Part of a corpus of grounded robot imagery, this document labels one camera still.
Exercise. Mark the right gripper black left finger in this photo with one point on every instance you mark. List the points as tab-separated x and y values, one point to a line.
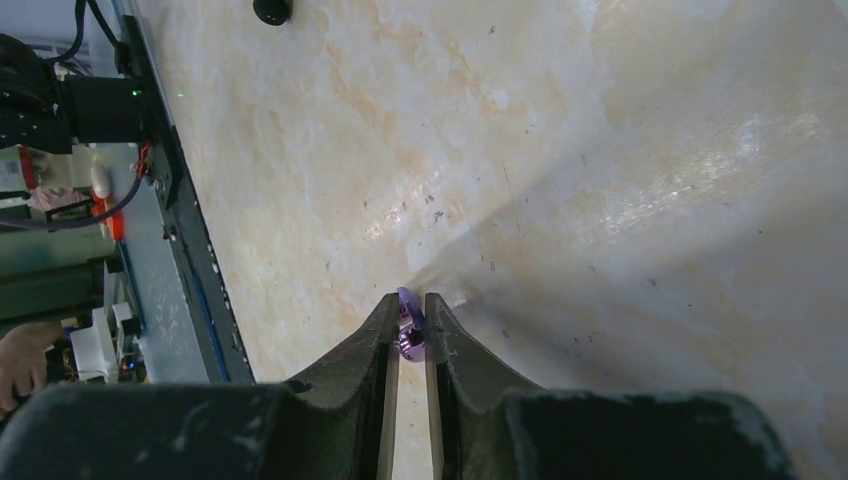
333	420

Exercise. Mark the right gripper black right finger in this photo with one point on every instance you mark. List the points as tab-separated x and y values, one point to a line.
487	421

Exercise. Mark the purple earbud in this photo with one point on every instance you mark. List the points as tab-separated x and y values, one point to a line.
410	340

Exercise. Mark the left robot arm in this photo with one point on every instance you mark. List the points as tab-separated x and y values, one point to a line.
41	111

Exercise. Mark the person hand in background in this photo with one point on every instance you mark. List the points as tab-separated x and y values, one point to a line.
23	362

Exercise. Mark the black earbud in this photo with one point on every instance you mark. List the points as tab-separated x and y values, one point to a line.
273	12

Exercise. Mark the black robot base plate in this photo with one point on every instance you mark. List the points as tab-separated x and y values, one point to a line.
189	331

